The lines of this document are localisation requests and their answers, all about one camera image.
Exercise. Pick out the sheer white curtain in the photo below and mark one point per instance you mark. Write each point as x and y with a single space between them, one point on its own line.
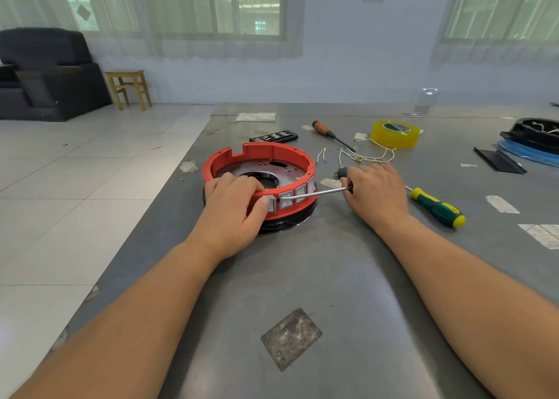
498 49
35 3

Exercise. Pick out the person's left hand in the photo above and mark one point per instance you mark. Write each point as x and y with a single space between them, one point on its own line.
229 220

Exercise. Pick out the person's left forearm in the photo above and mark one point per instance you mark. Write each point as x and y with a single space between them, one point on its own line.
113 333

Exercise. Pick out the wide white tape strips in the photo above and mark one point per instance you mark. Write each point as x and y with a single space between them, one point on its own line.
541 236

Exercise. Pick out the person's right forearm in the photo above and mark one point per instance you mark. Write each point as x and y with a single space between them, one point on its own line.
485 316

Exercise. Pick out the white paper sheet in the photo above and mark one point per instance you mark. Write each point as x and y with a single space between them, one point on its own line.
255 116

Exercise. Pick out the person's right hand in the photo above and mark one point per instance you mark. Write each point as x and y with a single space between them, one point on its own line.
377 198

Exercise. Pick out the black armchair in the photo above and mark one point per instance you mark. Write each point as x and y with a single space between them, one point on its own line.
52 75

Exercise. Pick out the narrow white tape strip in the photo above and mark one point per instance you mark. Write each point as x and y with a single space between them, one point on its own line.
502 204

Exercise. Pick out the red round appliance base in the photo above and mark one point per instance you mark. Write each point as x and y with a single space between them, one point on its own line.
223 157

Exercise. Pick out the black round appliance part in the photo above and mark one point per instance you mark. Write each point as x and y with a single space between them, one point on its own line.
534 134

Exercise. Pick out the black flat plate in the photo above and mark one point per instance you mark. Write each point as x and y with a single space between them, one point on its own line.
500 160

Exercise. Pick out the yellow tape roll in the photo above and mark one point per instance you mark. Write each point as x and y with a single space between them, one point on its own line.
382 140

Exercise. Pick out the crumpled white tape piece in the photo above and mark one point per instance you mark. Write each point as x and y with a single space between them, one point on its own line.
330 183

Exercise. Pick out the black remote control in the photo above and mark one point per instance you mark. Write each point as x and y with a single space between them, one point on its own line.
278 137

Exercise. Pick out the small wooden stool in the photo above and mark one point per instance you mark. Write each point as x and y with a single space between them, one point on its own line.
127 75

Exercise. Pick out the large barred window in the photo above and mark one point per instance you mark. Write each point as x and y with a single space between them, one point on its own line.
502 5
183 3

